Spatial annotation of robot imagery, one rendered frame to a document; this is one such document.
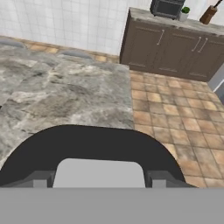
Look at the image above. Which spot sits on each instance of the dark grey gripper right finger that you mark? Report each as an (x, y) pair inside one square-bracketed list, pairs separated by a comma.
[(156, 178)]

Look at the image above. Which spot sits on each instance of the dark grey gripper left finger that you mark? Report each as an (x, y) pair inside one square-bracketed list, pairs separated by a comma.
[(43, 178)]

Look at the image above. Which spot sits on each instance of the black and grey round object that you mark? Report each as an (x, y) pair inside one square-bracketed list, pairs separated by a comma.
[(90, 141)]

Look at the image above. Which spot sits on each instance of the silver grey appliance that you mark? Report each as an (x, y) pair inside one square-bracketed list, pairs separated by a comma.
[(218, 84)]

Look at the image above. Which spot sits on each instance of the brown cupboard run, stone top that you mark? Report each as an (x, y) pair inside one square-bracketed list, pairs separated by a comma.
[(166, 49)]

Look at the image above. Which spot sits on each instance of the small potted green plant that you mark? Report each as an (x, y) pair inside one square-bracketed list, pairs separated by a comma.
[(185, 11)]

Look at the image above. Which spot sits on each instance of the dark grey toaster oven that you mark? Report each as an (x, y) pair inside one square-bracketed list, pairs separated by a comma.
[(166, 8)]

